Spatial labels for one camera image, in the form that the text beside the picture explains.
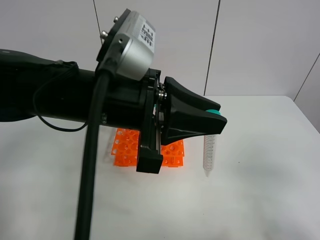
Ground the orange test tube rack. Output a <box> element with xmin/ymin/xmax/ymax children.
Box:
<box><xmin>110</xmin><ymin>128</ymin><xmax>185</xmax><ymax>168</ymax></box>

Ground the black left camera cable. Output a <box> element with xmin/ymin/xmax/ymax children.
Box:
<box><xmin>32</xmin><ymin>61</ymin><xmax>111</xmax><ymax>240</ymax></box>

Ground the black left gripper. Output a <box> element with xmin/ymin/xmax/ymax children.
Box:
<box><xmin>136</xmin><ymin>68</ymin><xmax>227</xmax><ymax>174</ymax></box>

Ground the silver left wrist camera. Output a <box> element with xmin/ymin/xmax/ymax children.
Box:
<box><xmin>96</xmin><ymin>8</ymin><xmax>156</xmax><ymax>81</ymax></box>

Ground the teal-capped test tube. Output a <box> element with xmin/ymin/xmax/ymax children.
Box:
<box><xmin>201</xmin><ymin>109</ymin><xmax>223</xmax><ymax>178</ymax></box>

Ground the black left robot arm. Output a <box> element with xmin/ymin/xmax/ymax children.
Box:
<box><xmin>0</xmin><ymin>49</ymin><xmax>227</xmax><ymax>174</ymax></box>

